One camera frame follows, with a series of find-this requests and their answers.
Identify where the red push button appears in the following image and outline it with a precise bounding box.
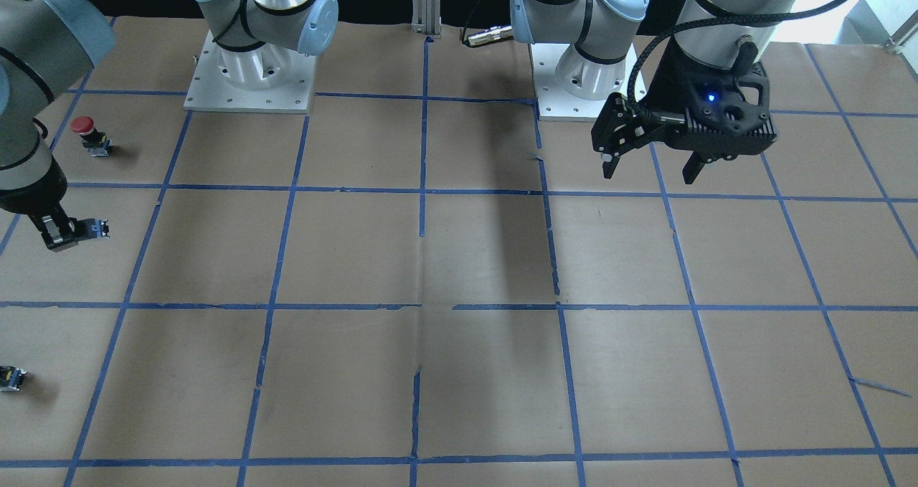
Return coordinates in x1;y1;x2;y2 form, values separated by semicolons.
69;115;112;158

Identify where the black braided cable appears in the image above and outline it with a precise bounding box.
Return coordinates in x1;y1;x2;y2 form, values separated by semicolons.
628;0;866;126

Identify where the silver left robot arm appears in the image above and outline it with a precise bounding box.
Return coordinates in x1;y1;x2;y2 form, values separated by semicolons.
591;0;795;185

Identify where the aluminium frame post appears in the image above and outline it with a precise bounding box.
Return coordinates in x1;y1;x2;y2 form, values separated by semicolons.
411;0;442;39

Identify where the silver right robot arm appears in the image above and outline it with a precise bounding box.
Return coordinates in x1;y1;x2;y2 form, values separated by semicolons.
2;0;340;251

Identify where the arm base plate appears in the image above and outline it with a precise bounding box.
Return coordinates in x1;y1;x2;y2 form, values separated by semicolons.
530;43;637;122
184;33;318;115

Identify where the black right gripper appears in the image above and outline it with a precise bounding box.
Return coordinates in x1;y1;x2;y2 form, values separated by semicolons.
1;159;90;252

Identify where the silver cable connector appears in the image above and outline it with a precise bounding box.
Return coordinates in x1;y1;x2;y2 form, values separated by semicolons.
462;25;514;48

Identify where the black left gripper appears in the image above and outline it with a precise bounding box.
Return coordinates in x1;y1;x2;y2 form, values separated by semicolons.
592;36;778;185

